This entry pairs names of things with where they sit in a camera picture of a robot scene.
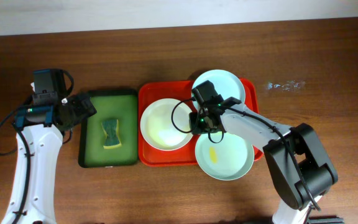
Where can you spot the green and yellow sponge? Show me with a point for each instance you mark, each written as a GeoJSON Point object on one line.
{"type": "Point", "coordinates": [111, 131]}

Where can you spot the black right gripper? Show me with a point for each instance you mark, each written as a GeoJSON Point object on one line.
{"type": "Point", "coordinates": [194, 122]}

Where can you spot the red plastic tray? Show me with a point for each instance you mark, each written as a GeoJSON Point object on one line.
{"type": "Point", "coordinates": [180, 90]}

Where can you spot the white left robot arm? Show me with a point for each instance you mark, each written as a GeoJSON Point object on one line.
{"type": "Point", "coordinates": [39, 133]}

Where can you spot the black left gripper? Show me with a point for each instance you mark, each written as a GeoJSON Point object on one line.
{"type": "Point", "coordinates": [84, 106]}

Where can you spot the green tray with black rim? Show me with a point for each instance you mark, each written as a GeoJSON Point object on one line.
{"type": "Point", "coordinates": [120, 105]}

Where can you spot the white plate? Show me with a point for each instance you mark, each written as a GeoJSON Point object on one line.
{"type": "Point", "coordinates": [157, 129]}

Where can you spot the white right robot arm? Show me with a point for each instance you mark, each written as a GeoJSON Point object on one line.
{"type": "Point", "coordinates": [299, 166]}

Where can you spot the light blue plate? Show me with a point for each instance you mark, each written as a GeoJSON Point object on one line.
{"type": "Point", "coordinates": [224, 157]}
{"type": "Point", "coordinates": [225, 83]}

